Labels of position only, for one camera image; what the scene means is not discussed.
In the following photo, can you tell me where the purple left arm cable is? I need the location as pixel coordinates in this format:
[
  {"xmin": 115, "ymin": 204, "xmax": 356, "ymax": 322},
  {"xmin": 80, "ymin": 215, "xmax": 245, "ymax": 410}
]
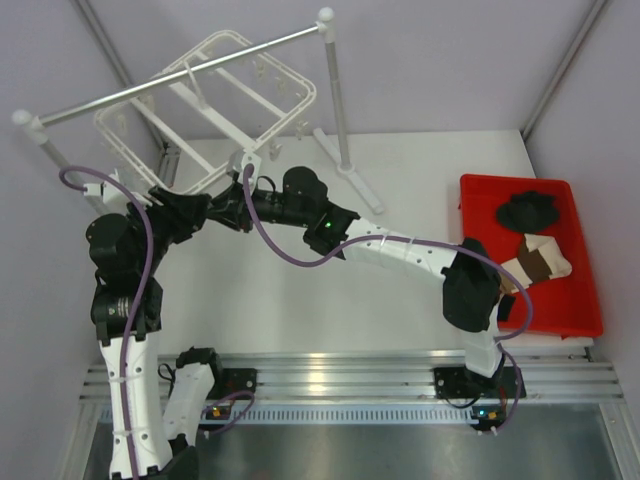
[{"xmin": 58, "ymin": 166, "xmax": 156, "ymax": 479}]

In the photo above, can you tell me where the red plastic tray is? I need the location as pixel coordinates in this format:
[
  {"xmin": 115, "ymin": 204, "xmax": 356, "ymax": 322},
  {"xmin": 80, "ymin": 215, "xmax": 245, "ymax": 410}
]
[{"xmin": 460, "ymin": 174, "xmax": 603, "ymax": 338}]

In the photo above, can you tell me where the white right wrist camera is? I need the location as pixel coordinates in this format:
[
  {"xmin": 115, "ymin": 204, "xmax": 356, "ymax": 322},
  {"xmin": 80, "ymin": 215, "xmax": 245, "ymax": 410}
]
[{"xmin": 227, "ymin": 149, "xmax": 262, "ymax": 176}]

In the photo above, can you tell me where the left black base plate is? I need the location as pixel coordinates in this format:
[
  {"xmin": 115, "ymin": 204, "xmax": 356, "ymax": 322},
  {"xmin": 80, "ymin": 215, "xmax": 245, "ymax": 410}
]
[{"xmin": 207, "ymin": 368, "xmax": 258, "ymax": 400}]

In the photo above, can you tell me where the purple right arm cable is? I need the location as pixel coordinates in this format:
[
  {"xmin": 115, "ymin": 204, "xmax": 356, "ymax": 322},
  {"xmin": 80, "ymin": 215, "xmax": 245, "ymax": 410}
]
[{"xmin": 244, "ymin": 166, "xmax": 534, "ymax": 436}]

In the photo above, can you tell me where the silver clothes rack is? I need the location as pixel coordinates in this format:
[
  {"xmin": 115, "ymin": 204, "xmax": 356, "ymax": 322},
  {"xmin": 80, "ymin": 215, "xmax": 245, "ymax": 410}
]
[{"xmin": 12, "ymin": 7, "xmax": 384, "ymax": 214}]

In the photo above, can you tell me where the white plastic clip hanger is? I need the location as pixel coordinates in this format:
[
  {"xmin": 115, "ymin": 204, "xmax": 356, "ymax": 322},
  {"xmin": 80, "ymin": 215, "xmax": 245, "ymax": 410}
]
[{"xmin": 94, "ymin": 30, "xmax": 317, "ymax": 194}]

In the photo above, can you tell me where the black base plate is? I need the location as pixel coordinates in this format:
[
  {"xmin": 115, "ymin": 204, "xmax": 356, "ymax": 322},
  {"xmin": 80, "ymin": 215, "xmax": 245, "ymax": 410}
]
[
  {"xmin": 207, "ymin": 368, "xmax": 258, "ymax": 400},
  {"xmin": 433, "ymin": 366, "xmax": 527, "ymax": 408}
]

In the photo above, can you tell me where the black sock bundle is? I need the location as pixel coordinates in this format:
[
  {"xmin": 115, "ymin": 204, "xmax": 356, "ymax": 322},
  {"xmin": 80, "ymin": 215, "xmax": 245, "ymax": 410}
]
[{"xmin": 496, "ymin": 191, "xmax": 559, "ymax": 234}]

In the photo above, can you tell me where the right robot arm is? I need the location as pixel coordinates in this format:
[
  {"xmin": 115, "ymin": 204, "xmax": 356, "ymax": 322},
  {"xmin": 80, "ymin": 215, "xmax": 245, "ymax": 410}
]
[{"xmin": 207, "ymin": 167, "xmax": 504, "ymax": 397}]

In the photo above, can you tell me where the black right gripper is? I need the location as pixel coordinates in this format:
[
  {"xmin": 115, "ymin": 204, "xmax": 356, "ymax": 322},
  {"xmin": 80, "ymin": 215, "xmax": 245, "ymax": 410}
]
[{"xmin": 206, "ymin": 182, "xmax": 311, "ymax": 236}]

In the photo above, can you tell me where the black white-striped sock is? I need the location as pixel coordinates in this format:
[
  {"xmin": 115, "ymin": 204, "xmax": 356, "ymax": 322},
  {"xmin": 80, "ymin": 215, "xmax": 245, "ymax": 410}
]
[{"xmin": 497, "ymin": 295, "xmax": 516, "ymax": 322}]

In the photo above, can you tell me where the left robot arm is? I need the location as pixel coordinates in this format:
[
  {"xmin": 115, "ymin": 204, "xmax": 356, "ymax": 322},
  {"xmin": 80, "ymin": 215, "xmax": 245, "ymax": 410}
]
[{"xmin": 86, "ymin": 187, "xmax": 226, "ymax": 479}]

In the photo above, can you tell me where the brown cream striped sock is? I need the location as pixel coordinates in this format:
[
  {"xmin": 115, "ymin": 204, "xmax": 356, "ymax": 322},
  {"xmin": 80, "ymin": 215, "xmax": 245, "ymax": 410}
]
[{"xmin": 501, "ymin": 234, "xmax": 573, "ymax": 289}]

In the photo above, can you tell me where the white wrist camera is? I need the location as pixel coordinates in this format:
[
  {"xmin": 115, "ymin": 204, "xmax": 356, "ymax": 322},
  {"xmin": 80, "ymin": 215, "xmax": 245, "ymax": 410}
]
[
  {"xmin": 227, "ymin": 149, "xmax": 262, "ymax": 176},
  {"xmin": 83, "ymin": 169, "xmax": 130, "ymax": 211}
]

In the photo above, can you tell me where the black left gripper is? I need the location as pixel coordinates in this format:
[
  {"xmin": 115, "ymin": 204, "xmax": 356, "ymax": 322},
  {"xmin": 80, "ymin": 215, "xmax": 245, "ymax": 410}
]
[{"xmin": 126, "ymin": 183, "xmax": 211, "ymax": 274}]

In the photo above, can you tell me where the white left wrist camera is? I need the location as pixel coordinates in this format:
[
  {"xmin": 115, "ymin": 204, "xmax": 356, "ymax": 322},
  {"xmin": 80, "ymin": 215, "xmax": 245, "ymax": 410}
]
[{"xmin": 83, "ymin": 169, "xmax": 130, "ymax": 211}]

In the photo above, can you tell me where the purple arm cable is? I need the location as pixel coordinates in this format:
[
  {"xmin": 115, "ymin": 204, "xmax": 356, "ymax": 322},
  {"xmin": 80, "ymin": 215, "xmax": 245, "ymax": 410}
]
[
  {"xmin": 58, "ymin": 166, "xmax": 156, "ymax": 479},
  {"xmin": 244, "ymin": 166, "xmax": 534, "ymax": 436}
]

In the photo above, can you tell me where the aluminium mounting rail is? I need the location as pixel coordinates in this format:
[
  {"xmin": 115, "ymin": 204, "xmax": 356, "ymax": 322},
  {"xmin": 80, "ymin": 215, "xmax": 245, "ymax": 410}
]
[{"xmin": 79, "ymin": 349, "xmax": 626, "ymax": 401}]

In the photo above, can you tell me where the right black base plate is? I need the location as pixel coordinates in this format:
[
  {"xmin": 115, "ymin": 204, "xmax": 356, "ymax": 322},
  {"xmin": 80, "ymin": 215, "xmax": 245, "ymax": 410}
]
[{"xmin": 433, "ymin": 366, "xmax": 527, "ymax": 408}]

